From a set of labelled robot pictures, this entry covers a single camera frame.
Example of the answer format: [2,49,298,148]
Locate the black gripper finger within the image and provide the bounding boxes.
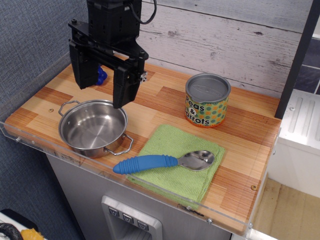
[69,40,99,89]
[113,66,140,109]

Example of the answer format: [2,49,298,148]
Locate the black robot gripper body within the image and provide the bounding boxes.
[68,0,149,82]

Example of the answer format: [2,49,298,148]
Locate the silver steel pot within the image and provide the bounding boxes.
[58,99,134,158]

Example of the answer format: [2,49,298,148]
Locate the blue plastic blueberry cluster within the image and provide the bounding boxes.
[96,66,108,86]

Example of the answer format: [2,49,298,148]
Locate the peas and carrots can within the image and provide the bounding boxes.
[184,73,231,128]

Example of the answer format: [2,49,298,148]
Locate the grey toy fridge cabinet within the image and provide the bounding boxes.
[47,155,232,240]

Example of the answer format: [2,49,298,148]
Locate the green woven cloth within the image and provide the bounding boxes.
[125,124,226,204]

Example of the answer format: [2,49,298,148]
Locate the silver dispenser button panel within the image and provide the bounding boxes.
[101,195,163,240]

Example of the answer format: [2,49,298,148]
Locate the clear acrylic table guard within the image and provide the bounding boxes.
[0,56,281,240]

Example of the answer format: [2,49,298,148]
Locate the yellow object at corner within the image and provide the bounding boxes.
[20,228,45,240]

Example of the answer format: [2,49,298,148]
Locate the white toy sink unit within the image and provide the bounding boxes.
[267,89,320,197]

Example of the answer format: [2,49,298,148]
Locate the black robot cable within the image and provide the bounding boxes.
[124,0,158,25]

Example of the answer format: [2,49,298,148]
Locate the blue handled metal spoon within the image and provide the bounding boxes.
[112,150,216,175]

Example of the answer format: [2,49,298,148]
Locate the black braided hose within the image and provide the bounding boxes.
[0,222,22,240]

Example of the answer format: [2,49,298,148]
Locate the dark grey right post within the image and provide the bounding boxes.
[274,0,320,120]

